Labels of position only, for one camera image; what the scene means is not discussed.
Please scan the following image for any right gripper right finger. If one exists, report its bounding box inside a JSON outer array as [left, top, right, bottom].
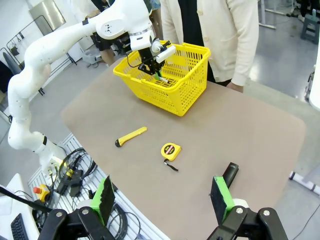
[[207, 175, 289, 240]]

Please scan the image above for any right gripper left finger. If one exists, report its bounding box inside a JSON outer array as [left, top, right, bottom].
[[37, 174, 117, 240]]

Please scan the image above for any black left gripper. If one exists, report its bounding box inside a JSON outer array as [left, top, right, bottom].
[[138, 48, 166, 82]]

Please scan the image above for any person's left forearm white sleeve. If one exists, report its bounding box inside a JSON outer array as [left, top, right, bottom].
[[230, 22, 260, 87]]

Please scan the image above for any yellow plastic shopping basket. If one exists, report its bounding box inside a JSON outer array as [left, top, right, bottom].
[[112, 39, 212, 117]]

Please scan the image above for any person in blue patterned shirt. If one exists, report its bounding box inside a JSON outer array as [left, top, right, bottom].
[[146, 0, 164, 42]]

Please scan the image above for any person in white cardigan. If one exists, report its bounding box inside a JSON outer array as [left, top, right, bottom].
[[159, 0, 260, 94]]

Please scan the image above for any person's left hand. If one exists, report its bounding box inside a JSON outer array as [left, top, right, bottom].
[[225, 81, 245, 94]]

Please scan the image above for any black stapler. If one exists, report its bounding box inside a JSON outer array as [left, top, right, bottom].
[[222, 161, 240, 189]]

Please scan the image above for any white slatted mounting plate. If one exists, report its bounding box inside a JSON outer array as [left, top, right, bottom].
[[26, 132, 171, 240]]

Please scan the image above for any yellow emergency stop button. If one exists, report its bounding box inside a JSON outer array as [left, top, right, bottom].
[[32, 183, 53, 203]]

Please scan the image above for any yellow utility knife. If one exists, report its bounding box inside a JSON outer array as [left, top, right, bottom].
[[114, 126, 149, 149]]

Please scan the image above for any yellow tape measure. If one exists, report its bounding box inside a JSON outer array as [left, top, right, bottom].
[[160, 142, 183, 173]]

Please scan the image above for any black keyboard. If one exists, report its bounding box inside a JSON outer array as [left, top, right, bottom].
[[10, 212, 30, 240]]

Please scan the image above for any silver metal panel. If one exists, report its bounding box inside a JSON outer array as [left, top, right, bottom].
[[28, 0, 68, 36]]

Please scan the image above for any black metal rack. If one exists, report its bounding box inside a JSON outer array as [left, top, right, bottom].
[[5, 14, 79, 96]]

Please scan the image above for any grey plastic stool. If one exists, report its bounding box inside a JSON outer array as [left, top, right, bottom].
[[299, 8, 320, 46]]

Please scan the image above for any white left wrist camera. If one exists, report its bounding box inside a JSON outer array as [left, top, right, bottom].
[[155, 45, 177, 64]]

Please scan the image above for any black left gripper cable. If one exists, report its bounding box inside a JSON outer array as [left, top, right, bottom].
[[125, 53, 144, 70]]

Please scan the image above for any black coiled cable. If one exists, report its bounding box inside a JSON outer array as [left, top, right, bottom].
[[106, 202, 142, 240]]

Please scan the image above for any black cable bundle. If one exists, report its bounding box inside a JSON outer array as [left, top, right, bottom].
[[56, 146, 98, 199]]

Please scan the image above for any black thick hose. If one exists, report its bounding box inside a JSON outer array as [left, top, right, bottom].
[[0, 185, 52, 214]]

